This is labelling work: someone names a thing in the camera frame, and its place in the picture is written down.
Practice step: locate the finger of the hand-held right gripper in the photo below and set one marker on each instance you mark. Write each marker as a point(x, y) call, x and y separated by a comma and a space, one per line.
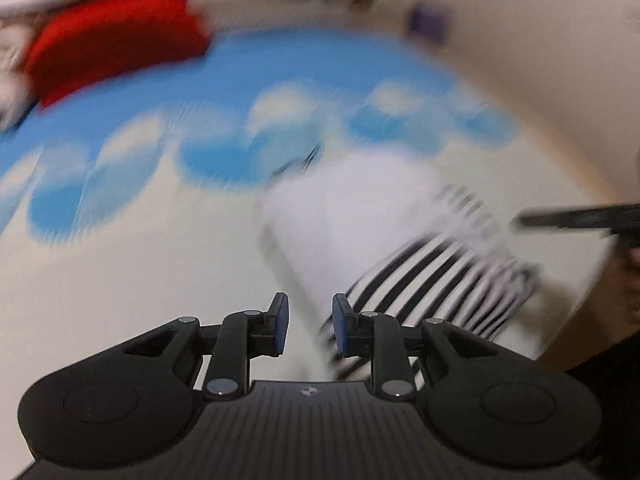
point(575, 218)

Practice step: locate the blue white cloud blanket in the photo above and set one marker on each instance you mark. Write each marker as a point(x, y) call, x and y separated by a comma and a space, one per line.
point(125, 240)

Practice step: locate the black white striped garment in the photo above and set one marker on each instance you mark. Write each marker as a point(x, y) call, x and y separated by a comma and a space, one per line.
point(425, 270)

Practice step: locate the grey white cloth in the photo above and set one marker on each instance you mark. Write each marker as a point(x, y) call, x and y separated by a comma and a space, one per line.
point(12, 75)

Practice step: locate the purple wall picture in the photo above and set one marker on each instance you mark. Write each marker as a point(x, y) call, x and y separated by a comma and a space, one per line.
point(427, 21)

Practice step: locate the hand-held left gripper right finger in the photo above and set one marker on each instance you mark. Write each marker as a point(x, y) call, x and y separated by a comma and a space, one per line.
point(340, 329)

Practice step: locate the person's right hand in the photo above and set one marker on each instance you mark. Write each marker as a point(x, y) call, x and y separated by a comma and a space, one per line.
point(631, 262)

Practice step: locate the person's dark clothing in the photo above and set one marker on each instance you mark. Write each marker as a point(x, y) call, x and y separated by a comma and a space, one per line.
point(600, 385)

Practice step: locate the red cloth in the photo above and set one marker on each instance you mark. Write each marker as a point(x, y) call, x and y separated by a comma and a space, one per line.
point(115, 35)

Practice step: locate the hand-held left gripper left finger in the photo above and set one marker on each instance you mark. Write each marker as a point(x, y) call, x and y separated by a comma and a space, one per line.
point(282, 324)

